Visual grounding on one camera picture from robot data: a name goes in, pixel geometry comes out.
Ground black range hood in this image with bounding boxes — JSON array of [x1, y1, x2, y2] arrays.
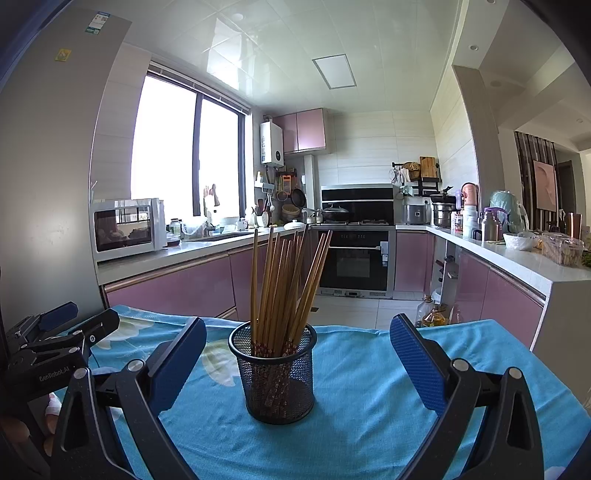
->
[[321, 185, 394, 216]]

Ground pink upper kitchen cabinets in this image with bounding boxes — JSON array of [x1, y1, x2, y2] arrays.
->
[[272, 108, 329, 155]]

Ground steel kettle with purple lid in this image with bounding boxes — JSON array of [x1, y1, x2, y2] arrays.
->
[[480, 208, 503, 243]]

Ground ceiling light panel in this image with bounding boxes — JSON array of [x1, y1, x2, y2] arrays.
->
[[311, 54, 358, 89]]

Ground pink lower kitchen cabinets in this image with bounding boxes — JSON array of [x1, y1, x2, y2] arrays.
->
[[102, 228, 548, 352]]

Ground built-in black oven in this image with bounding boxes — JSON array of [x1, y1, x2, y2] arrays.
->
[[318, 227, 396, 298]]

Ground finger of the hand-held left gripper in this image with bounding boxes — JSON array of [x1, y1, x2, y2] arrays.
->
[[4, 301, 80, 346], [15, 308, 122, 366]]

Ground grey refrigerator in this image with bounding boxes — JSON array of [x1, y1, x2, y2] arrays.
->
[[0, 7, 132, 333]]

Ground black mesh utensil holder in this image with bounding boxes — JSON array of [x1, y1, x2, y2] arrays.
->
[[229, 322, 318, 425]]

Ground bunch of wooden chopsticks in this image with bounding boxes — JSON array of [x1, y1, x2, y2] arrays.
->
[[249, 226, 333, 411]]

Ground pink kitchen cabinets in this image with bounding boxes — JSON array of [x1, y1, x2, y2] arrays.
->
[[272, 108, 329, 155], [102, 228, 548, 352]]

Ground white container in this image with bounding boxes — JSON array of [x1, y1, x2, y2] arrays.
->
[[462, 206, 481, 241]]

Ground white bowl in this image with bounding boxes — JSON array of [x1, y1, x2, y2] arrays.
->
[[503, 232, 539, 251]]

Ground dark striped curtain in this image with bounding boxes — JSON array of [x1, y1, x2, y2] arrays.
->
[[514, 131, 558, 232]]

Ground white kitchen countertop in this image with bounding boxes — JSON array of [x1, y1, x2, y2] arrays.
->
[[96, 223, 591, 301]]

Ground black kitchen rack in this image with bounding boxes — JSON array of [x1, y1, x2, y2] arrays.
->
[[392, 161, 441, 200]]

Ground kitchen window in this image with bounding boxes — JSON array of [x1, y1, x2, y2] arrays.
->
[[130, 69, 253, 221]]

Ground dark wooden door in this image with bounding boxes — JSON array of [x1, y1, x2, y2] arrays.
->
[[556, 159, 578, 227]]

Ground person's left hand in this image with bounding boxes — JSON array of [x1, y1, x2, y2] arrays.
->
[[0, 396, 64, 457]]

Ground steel rice cooker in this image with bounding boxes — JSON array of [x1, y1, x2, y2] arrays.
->
[[404, 198, 433, 227]]

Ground steel steamer pot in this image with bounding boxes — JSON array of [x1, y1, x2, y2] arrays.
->
[[431, 194, 459, 229]]

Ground white microwave oven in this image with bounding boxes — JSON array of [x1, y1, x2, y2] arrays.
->
[[92, 198, 168, 265]]

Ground blue printed tablecloth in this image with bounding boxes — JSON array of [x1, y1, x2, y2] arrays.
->
[[44, 305, 591, 480]]

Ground clear plastic food container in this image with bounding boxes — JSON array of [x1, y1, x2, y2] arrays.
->
[[540, 233, 585, 267]]

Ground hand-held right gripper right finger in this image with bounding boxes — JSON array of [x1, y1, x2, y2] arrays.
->
[[389, 313, 546, 480]]

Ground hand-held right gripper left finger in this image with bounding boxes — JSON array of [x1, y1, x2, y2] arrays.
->
[[48, 316, 208, 480]]

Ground black wok with lid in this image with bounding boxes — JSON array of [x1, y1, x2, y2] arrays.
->
[[321, 204, 352, 223]]

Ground white water heater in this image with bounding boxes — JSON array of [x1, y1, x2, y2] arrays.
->
[[260, 122, 285, 167]]

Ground pink wall picture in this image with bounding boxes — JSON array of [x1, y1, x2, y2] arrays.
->
[[533, 160, 558, 212]]

